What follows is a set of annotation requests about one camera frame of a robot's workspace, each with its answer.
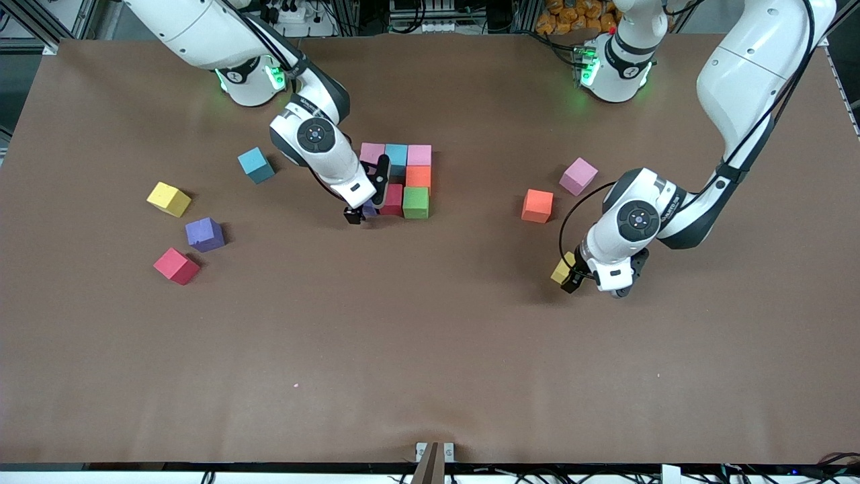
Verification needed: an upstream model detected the yellow foam cube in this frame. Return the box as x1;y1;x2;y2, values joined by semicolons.
551;252;577;285
146;181;193;218

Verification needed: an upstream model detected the brown table cover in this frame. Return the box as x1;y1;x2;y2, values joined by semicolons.
0;32;860;466

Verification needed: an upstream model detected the white table side rail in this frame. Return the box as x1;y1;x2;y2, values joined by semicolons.
823;44;860;142

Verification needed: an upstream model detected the white power strip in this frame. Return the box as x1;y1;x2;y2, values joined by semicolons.
392;19;458;34
265;0;337;38

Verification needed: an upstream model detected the green foam cube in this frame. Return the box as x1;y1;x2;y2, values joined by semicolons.
402;186;430;220

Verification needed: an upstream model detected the metal bracket with brown bar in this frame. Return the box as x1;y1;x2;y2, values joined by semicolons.
411;441;456;484

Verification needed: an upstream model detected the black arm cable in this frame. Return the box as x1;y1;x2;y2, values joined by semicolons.
560;0;817;276
228;0;347;202

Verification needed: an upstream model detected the pile of orange balls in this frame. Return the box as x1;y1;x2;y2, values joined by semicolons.
535;0;620;36

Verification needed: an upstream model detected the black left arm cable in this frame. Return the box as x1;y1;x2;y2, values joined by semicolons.
560;0;817;276

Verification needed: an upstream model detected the aluminium frame beam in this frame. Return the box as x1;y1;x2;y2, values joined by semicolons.
816;0;860;48
0;0;101;56

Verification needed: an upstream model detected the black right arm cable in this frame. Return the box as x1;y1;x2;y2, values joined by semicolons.
228;0;347;202

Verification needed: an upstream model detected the aluminium frame post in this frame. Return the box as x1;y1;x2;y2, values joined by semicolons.
511;0;538;33
336;0;360;36

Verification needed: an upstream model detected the light blue foam cube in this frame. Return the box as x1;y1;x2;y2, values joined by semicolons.
384;143;409;177
238;147;275;184

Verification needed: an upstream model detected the white table edge rail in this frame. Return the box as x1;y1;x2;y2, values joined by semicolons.
0;469;860;484

